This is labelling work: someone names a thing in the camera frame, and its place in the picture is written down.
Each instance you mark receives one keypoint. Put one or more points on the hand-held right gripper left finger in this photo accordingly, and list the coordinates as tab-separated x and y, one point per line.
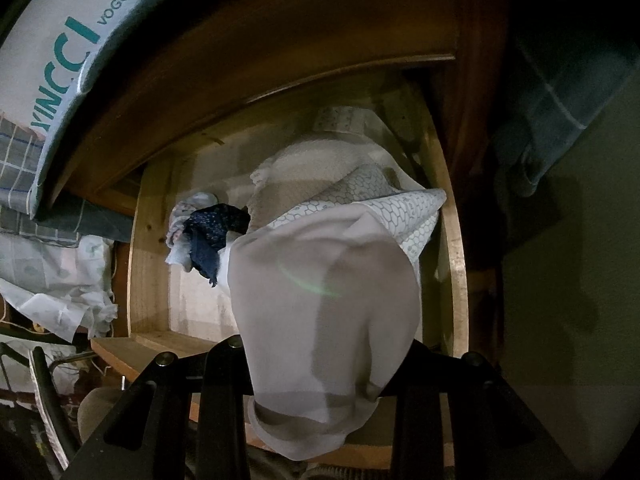
225	370

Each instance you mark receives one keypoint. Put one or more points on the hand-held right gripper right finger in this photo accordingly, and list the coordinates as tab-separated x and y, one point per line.
420	380

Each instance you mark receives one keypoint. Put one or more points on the plain beige underwear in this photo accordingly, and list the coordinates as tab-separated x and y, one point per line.
320	335

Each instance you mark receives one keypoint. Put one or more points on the wooden drawer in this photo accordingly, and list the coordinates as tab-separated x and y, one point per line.
150	240

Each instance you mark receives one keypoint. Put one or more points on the light grey sock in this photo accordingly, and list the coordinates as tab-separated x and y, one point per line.
180	215

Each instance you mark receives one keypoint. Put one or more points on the honeycomb print underwear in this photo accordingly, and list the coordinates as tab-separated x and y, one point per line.
405	210

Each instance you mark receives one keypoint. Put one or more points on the beige textured underwear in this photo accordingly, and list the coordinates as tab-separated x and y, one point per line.
310	170

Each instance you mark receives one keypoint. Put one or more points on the white dotted underwear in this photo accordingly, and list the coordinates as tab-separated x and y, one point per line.
345	120

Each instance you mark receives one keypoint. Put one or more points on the white cardboard box teal print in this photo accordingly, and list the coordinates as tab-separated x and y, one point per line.
50	85

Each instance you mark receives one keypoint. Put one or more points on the dark blue underwear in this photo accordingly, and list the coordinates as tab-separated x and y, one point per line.
215	230

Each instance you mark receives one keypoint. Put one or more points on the black curved tube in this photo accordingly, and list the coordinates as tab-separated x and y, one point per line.
50	400

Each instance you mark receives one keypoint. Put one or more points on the white printed cloth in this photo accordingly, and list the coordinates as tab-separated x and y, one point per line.
45	270

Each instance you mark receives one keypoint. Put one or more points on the green plaid blanket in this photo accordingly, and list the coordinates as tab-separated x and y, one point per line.
80	220

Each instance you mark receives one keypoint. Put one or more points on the blue cloth with white lines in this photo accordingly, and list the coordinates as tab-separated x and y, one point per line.
20	160

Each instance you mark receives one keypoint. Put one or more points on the teal plaid cloth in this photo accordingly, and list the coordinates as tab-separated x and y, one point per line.
550	100

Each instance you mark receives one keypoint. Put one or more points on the wooden cabinet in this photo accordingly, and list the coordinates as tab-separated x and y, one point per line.
250	35

